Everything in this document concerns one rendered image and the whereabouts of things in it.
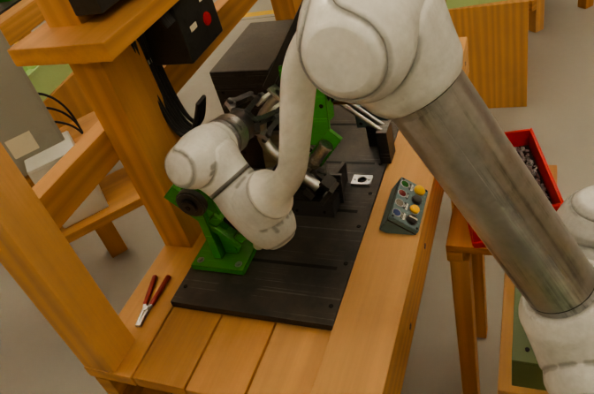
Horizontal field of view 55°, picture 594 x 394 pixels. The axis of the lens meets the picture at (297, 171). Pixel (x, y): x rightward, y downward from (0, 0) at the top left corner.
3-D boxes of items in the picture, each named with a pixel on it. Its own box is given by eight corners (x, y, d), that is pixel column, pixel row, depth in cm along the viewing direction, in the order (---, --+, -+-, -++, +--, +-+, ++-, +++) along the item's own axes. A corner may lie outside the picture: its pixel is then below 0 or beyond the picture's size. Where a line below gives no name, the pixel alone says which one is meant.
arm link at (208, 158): (188, 137, 121) (229, 183, 121) (144, 166, 108) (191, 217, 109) (217, 107, 115) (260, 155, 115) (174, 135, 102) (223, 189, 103)
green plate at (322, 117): (341, 133, 150) (332, 55, 142) (331, 146, 143) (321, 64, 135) (301, 133, 155) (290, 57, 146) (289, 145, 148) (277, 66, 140)
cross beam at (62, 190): (267, -11, 210) (260, -35, 204) (45, 246, 119) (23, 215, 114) (255, -9, 212) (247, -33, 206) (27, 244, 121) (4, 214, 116)
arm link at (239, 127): (213, 111, 115) (227, 102, 120) (193, 140, 121) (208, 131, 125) (247, 141, 115) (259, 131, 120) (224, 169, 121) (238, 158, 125)
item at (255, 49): (327, 112, 188) (305, 18, 168) (298, 170, 167) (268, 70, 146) (277, 113, 195) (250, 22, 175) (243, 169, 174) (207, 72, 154)
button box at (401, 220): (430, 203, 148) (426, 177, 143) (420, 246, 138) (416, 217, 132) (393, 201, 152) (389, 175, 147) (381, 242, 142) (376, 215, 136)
